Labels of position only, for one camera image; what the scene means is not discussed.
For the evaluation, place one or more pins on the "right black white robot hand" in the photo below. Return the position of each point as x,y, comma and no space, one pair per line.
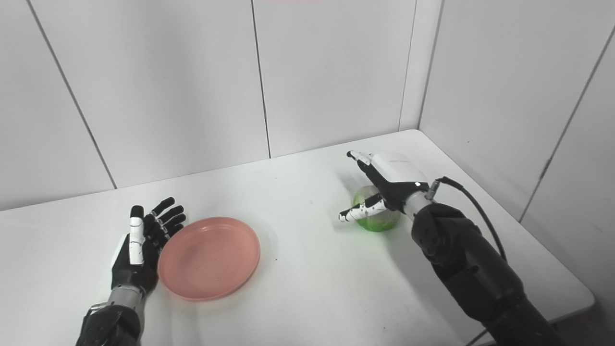
389,180

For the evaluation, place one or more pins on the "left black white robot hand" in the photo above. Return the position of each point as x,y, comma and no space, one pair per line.
144,240

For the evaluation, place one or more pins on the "green white cabbage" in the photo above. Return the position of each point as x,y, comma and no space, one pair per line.
377,218

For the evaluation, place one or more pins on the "pink round plate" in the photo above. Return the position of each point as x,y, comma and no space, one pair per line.
209,258

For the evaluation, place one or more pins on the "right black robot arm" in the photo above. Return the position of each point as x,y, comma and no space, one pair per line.
473,269

